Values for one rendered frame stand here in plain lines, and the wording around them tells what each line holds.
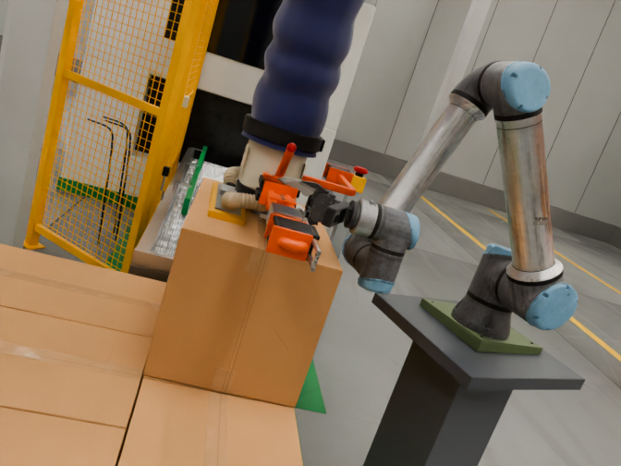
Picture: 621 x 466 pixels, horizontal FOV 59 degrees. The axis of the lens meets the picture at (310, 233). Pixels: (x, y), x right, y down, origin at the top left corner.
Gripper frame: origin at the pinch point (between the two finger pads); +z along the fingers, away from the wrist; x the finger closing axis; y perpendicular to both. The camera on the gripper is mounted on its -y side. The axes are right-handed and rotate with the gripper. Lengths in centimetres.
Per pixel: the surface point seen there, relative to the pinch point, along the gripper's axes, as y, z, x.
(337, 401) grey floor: 91, -68, -107
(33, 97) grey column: 129, 96, -16
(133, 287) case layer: 46, 30, -53
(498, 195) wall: 921, -562, -74
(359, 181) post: 117, -51, -9
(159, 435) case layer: -25, 12, -53
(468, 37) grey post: 344, -161, 100
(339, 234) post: 118, -50, -36
